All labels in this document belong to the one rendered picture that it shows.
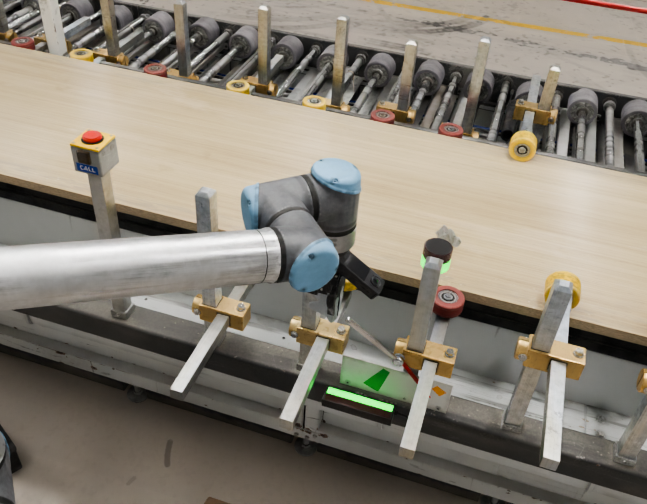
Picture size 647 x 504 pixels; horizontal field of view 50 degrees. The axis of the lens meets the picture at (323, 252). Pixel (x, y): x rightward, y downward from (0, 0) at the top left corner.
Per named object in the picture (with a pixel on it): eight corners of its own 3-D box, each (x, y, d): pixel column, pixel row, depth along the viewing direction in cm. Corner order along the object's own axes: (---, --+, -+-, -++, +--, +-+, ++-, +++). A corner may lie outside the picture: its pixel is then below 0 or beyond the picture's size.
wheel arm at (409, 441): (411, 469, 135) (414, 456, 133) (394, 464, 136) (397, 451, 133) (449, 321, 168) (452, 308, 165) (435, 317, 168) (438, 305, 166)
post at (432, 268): (408, 416, 167) (441, 267, 137) (394, 412, 168) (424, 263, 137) (411, 405, 170) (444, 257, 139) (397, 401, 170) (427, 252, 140)
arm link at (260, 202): (257, 213, 112) (326, 198, 116) (233, 176, 120) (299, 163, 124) (257, 257, 118) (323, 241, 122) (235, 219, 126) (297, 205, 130)
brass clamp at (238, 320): (242, 333, 166) (241, 318, 163) (191, 319, 169) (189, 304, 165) (252, 316, 170) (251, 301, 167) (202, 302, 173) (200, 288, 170)
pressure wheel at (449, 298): (453, 344, 165) (462, 310, 158) (421, 335, 167) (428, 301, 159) (459, 322, 171) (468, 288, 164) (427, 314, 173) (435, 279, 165)
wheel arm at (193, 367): (184, 404, 149) (182, 391, 146) (169, 399, 149) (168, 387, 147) (260, 278, 181) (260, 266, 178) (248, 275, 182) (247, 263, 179)
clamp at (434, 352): (450, 379, 154) (454, 364, 150) (391, 362, 156) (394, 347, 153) (454, 361, 158) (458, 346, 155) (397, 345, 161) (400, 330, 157)
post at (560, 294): (514, 441, 161) (573, 291, 130) (499, 437, 161) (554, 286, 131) (515, 430, 163) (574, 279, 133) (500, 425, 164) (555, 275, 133)
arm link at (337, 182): (299, 158, 124) (349, 148, 127) (297, 214, 132) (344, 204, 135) (321, 186, 117) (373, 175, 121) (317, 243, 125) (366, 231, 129)
